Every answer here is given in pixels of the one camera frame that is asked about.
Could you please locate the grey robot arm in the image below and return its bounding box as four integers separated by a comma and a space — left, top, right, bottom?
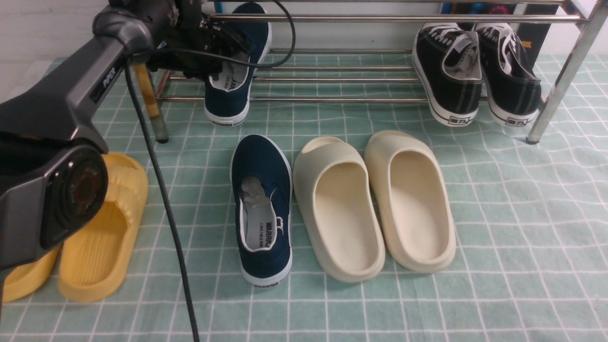
1, 0, 253, 303

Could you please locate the black box behind rack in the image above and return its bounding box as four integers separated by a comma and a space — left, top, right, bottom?
439, 2, 559, 67

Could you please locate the black canvas sneaker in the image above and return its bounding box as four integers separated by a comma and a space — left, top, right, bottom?
412, 22, 483, 127
473, 22, 542, 127

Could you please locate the left black canvas sneaker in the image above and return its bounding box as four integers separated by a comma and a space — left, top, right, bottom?
412, 22, 483, 127

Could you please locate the cream foam slide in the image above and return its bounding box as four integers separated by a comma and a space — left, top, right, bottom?
363, 130, 456, 273
293, 136, 386, 282

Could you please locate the navy canvas shoe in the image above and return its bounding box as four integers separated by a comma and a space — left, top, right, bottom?
204, 21, 272, 126
230, 134, 293, 288

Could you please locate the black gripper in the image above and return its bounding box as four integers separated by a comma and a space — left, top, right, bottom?
108, 0, 252, 80

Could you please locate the right cream foam slide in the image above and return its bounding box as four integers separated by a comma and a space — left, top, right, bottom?
363, 130, 456, 273

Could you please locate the steel shoe rack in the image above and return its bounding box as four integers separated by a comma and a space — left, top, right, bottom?
134, 0, 607, 145

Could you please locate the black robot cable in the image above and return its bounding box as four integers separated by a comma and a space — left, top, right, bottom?
123, 0, 297, 342

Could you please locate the left yellow rubber slipper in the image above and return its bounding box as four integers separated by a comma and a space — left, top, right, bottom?
2, 246, 61, 303

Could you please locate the right yellow rubber slipper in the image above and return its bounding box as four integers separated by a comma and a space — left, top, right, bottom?
58, 153, 149, 303

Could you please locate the right black canvas sneaker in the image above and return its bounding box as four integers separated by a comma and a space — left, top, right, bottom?
473, 22, 542, 127

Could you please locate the left cream foam slide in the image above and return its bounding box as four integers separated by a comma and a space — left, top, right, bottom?
293, 136, 386, 282

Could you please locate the yellow rubber slipper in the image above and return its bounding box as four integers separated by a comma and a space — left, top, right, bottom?
2, 246, 61, 303
58, 153, 149, 303

